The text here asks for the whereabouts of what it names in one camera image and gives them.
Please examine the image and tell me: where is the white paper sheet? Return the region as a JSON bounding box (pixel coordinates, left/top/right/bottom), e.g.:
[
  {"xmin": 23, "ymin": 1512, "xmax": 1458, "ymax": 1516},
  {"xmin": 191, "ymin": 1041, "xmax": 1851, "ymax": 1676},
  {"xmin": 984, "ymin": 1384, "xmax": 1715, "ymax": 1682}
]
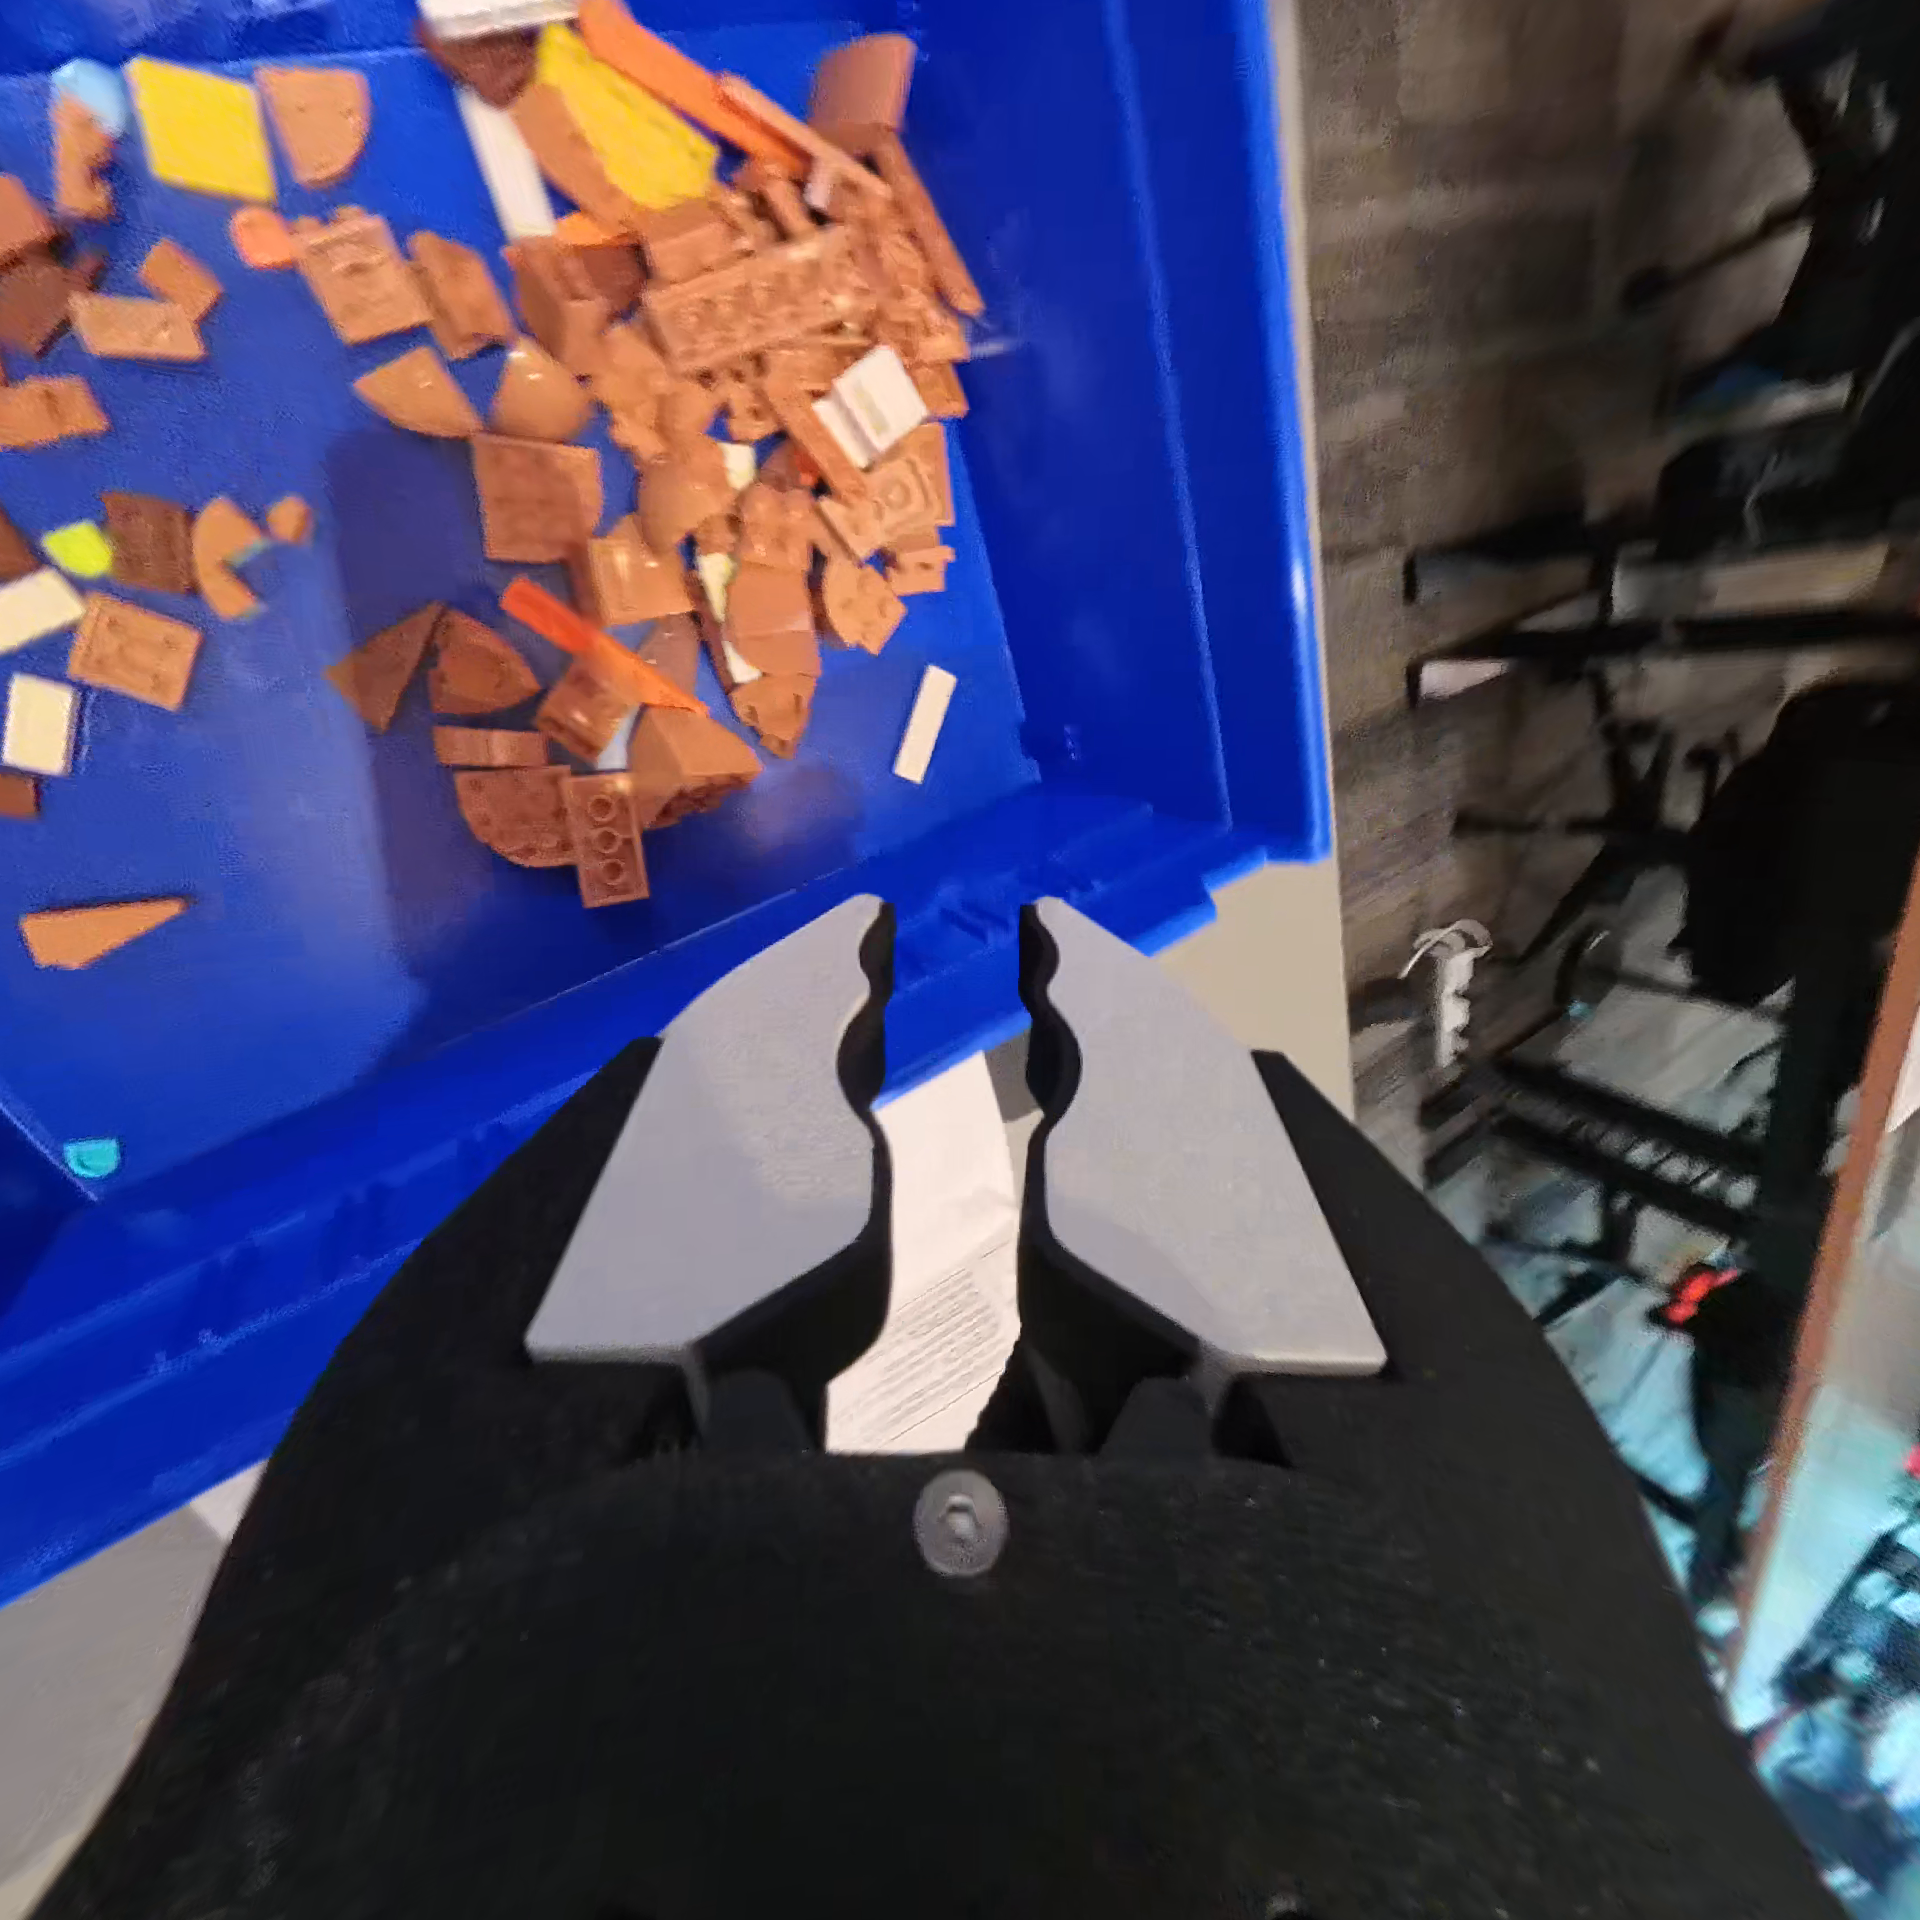
[{"xmin": 826, "ymin": 1049, "xmax": 1025, "ymax": 1453}]

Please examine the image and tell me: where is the blue plastic bin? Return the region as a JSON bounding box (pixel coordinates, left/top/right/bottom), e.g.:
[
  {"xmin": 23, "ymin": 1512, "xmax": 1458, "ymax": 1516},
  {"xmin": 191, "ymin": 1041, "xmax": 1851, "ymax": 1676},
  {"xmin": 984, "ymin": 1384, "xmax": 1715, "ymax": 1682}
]
[{"xmin": 0, "ymin": 0, "xmax": 1335, "ymax": 1608}]

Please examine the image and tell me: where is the pile of lego pieces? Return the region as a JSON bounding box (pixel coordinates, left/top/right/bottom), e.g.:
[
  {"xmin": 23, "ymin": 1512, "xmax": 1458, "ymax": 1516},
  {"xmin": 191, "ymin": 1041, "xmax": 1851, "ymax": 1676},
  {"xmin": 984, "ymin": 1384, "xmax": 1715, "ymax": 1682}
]
[{"xmin": 0, "ymin": 0, "xmax": 992, "ymax": 1186}]

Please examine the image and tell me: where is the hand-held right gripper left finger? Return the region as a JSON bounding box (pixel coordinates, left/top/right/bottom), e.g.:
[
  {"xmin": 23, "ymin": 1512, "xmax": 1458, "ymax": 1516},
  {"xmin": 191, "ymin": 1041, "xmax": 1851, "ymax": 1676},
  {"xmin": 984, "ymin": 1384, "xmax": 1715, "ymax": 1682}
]
[{"xmin": 522, "ymin": 893, "xmax": 899, "ymax": 1396}]

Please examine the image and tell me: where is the dark office chair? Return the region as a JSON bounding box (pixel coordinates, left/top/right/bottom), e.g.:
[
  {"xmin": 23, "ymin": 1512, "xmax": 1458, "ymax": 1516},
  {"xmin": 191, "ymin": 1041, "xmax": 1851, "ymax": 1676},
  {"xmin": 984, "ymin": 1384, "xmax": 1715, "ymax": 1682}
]
[{"xmin": 1402, "ymin": 510, "xmax": 1920, "ymax": 1292}]

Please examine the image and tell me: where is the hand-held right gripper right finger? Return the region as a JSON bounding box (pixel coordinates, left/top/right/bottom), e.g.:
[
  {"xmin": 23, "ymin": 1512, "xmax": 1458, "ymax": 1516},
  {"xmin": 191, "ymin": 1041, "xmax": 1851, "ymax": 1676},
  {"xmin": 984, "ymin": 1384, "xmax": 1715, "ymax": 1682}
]
[{"xmin": 1015, "ymin": 896, "xmax": 1390, "ymax": 1396}]

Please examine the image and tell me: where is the wooden-edged desk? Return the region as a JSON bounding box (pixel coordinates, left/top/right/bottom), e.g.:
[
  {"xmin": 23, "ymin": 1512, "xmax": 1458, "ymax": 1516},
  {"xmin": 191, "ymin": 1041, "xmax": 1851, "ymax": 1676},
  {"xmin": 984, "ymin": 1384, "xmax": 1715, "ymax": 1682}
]
[{"xmin": 1717, "ymin": 840, "xmax": 1920, "ymax": 1741}]

